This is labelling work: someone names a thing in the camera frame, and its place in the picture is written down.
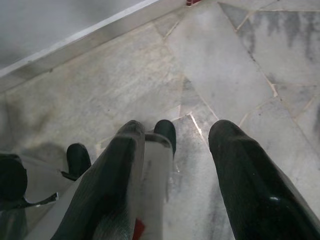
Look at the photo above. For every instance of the black rounded robot part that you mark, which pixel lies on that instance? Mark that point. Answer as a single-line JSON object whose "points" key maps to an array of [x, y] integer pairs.
{"points": [[11, 180]]}

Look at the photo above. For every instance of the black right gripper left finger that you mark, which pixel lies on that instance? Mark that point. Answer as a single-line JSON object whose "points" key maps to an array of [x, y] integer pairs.
{"points": [[107, 180]]}

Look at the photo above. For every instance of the silver skirting strip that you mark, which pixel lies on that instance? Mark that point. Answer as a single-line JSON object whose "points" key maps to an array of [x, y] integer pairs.
{"points": [[75, 45]]}

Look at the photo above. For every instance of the black robot left foot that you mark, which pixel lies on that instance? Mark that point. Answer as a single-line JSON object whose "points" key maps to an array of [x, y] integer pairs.
{"points": [[78, 160]]}

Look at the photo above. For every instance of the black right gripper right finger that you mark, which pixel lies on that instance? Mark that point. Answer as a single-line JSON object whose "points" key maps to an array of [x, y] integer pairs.
{"points": [[255, 190]]}

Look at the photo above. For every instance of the black robot right foot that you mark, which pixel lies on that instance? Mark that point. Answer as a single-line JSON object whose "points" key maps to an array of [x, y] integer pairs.
{"points": [[166, 131]]}

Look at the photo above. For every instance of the black robot foot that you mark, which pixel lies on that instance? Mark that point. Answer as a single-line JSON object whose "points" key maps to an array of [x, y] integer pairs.
{"points": [[78, 160], [166, 131]]}

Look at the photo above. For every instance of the red brick step edge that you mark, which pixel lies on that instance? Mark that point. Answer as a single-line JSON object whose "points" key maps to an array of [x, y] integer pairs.
{"points": [[192, 2]]}

